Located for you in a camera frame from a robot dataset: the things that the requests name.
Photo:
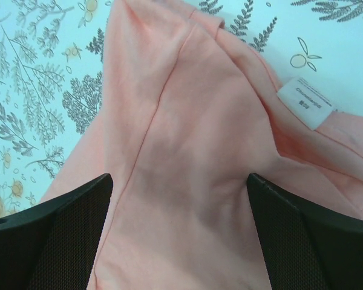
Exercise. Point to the floral table mat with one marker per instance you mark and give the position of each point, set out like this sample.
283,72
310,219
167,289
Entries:
51,72

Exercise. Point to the salmon pink t shirt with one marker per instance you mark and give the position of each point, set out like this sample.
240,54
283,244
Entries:
188,112

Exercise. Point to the white garment label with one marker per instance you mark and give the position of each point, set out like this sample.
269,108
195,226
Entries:
306,102

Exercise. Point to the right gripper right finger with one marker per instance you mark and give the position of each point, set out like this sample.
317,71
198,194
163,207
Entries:
305,245

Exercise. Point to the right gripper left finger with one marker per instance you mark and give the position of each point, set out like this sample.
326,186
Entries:
53,244

